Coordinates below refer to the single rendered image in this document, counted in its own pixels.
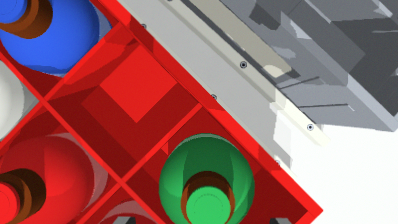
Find blue bottle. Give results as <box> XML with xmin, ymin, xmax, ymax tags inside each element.
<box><xmin>0</xmin><ymin>0</ymin><xmax>113</xmax><ymax>78</ymax></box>

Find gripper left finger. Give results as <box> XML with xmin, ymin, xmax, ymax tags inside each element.
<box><xmin>113</xmin><ymin>216</ymin><xmax>136</xmax><ymax>224</ymax></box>

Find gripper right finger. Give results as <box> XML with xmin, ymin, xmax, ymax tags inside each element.
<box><xmin>269</xmin><ymin>218</ymin><xmax>292</xmax><ymax>224</ymax></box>

